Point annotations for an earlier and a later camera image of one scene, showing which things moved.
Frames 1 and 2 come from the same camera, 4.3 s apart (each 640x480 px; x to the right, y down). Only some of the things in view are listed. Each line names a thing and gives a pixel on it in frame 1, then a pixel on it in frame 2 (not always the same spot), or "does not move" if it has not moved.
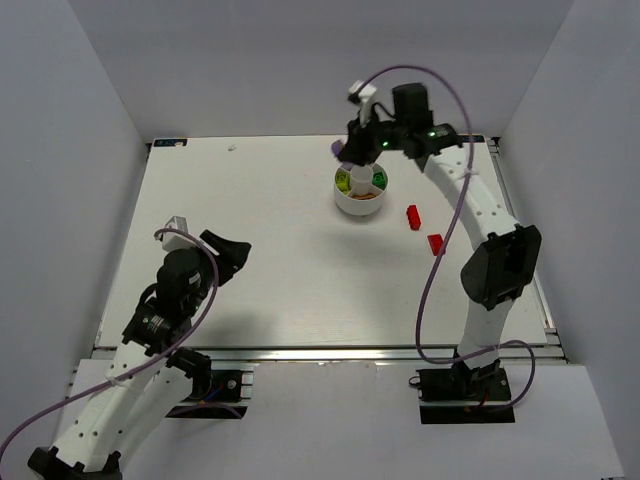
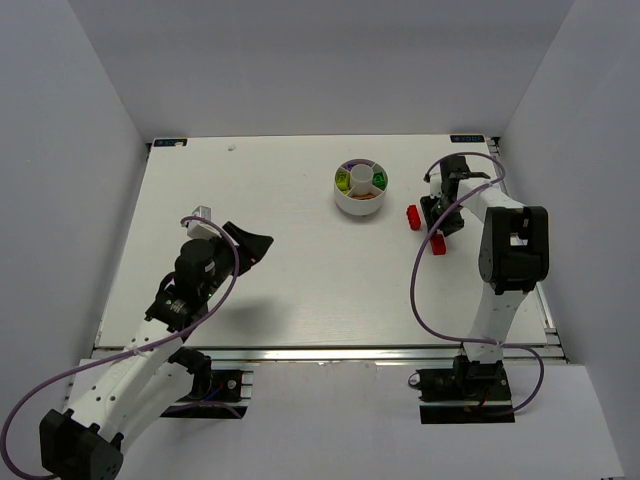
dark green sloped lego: x=381 y=183 does not move
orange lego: x=364 y=196 does not move
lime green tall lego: x=343 y=186 does not move
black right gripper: x=357 y=141 → x=447 y=211
